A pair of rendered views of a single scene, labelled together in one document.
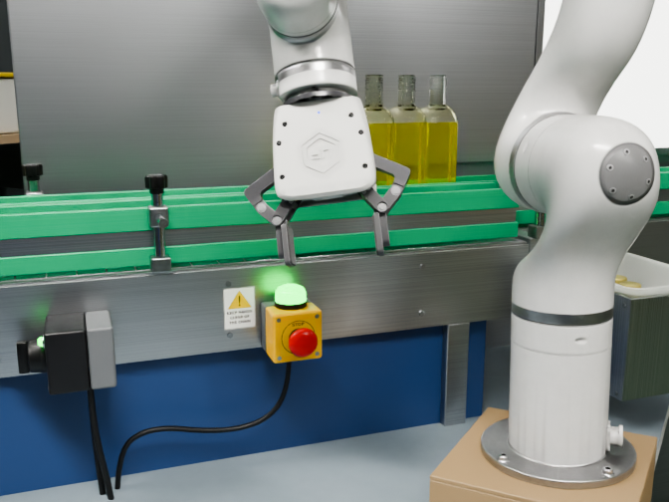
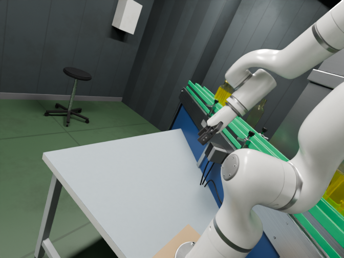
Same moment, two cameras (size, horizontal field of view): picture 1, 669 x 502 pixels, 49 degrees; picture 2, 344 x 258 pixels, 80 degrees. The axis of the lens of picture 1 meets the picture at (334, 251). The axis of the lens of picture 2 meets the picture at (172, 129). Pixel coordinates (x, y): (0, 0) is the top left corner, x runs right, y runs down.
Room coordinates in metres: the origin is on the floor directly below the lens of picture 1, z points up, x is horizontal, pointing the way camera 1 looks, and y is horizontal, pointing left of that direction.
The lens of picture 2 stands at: (0.59, -0.73, 1.40)
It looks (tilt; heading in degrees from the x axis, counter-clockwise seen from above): 21 degrees down; 89
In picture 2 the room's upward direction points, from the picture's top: 25 degrees clockwise
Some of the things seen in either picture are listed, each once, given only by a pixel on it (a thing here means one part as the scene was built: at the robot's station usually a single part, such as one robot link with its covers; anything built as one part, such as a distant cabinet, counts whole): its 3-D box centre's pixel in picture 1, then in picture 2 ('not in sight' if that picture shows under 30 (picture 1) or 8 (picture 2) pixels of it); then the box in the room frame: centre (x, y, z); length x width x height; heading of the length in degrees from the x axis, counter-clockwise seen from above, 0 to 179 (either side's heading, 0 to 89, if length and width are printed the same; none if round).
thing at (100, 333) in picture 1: (80, 352); (215, 153); (0.88, 0.32, 0.96); 0.08 x 0.08 x 0.08; 20
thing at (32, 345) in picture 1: (32, 356); not in sight; (0.87, 0.38, 0.97); 0.04 x 0.03 x 0.04; 20
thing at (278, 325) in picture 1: (291, 331); not in sight; (0.98, 0.06, 0.96); 0.07 x 0.07 x 0.07; 20
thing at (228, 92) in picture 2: not in sight; (226, 98); (0.90, 0.87, 1.19); 0.06 x 0.06 x 0.28; 20
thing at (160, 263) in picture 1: (160, 227); (241, 142); (0.94, 0.23, 1.11); 0.07 x 0.04 x 0.13; 20
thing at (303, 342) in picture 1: (301, 340); not in sight; (0.94, 0.04, 0.96); 0.04 x 0.03 x 0.04; 110
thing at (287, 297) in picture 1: (290, 295); not in sight; (0.98, 0.06, 1.01); 0.04 x 0.04 x 0.03
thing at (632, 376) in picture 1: (609, 318); not in sight; (1.16, -0.45, 0.92); 0.27 x 0.17 x 0.15; 20
